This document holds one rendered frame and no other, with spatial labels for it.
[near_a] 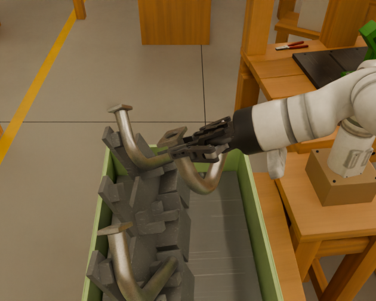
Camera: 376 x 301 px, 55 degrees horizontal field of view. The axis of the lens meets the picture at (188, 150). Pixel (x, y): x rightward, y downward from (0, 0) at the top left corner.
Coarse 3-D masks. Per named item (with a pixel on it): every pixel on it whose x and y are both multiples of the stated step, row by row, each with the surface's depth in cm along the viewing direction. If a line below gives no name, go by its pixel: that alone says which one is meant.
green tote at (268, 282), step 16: (112, 160) 110; (240, 160) 110; (112, 176) 109; (240, 176) 111; (256, 192) 94; (96, 208) 90; (256, 208) 91; (96, 224) 87; (256, 224) 91; (96, 240) 84; (256, 240) 92; (256, 256) 93; (272, 256) 81; (272, 272) 78; (96, 288) 82; (272, 288) 78
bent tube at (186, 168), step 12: (168, 132) 64; (180, 132) 61; (156, 144) 61; (168, 144) 60; (180, 144) 61; (180, 168) 63; (192, 168) 63; (216, 168) 74; (192, 180) 64; (204, 180) 67; (216, 180) 72; (204, 192) 67
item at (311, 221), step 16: (288, 160) 118; (304, 160) 118; (288, 176) 113; (304, 176) 113; (288, 192) 108; (304, 192) 108; (288, 208) 106; (304, 208) 104; (320, 208) 104; (336, 208) 104; (352, 208) 104; (368, 208) 104; (304, 224) 100; (320, 224) 100; (336, 224) 100; (352, 224) 100; (368, 224) 100; (304, 240) 99; (320, 240) 100
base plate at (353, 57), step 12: (348, 48) 162; (360, 48) 162; (300, 60) 154; (312, 60) 154; (324, 60) 154; (336, 60) 154; (348, 60) 154; (360, 60) 154; (312, 72) 147; (324, 72) 147; (336, 72) 147; (324, 84) 141
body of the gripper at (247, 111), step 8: (240, 112) 55; (248, 112) 54; (232, 120) 56; (240, 120) 54; (248, 120) 54; (224, 128) 59; (232, 128) 58; (240, 128) 54; (248, 128) 54; (224, 136) 56; (232, 136) 55; (240, 136) 54; (248, 136) 54; (208, 144) 58; (216, 144) 56; (224, 144) 55; (232, 144) 55; (240, 144) 55; (248, 144) 54; (256, 144) 54; (248, 152) 56; (256, 152) 56
